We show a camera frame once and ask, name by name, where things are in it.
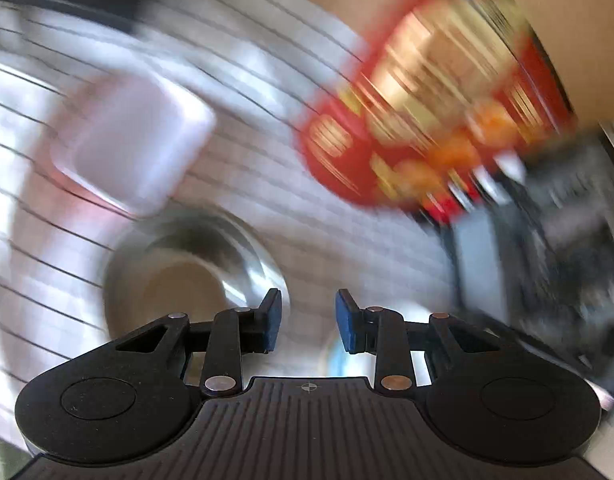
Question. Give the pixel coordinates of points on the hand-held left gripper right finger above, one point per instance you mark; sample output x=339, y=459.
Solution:
x=349, y=322

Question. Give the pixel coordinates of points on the red and white rectangular tray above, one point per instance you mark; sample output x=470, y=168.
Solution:
x=132, y=145

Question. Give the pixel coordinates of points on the dark box at right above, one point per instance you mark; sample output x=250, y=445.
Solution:
x=562, y=240

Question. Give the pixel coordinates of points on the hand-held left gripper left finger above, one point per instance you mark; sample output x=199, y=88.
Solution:
x=271, y=320

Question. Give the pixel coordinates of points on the stainless steel bowl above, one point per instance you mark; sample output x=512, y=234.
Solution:
x=187, y=260

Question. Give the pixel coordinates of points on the white black checkered tablecloth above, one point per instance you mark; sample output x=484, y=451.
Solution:
x=297, y=240

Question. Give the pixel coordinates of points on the red snack bag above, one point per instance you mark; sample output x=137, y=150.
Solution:
x=437, y=90

